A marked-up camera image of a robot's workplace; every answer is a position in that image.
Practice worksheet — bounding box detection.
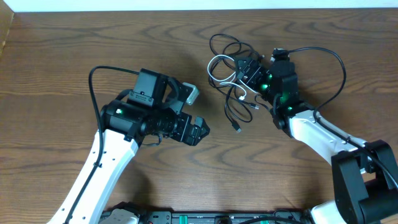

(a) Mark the black usb cable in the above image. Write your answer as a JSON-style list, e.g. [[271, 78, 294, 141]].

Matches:
[[208, 33, 265, 134]]

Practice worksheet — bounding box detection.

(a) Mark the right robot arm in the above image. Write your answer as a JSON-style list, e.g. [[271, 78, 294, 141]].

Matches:
[[234, 57, 397, 223]]

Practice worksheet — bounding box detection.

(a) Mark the wooden side panel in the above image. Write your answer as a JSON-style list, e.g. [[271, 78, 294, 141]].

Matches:
[[0, 0, 14, 55]]

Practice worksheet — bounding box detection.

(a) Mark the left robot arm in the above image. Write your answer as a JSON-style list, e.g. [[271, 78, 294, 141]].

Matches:
[[50, 69, 210, 223]]

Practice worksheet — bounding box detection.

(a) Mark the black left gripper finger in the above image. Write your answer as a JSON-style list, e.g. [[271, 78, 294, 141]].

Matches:
[[194, 116, 210, 142], [166, 77, 192, 114]]

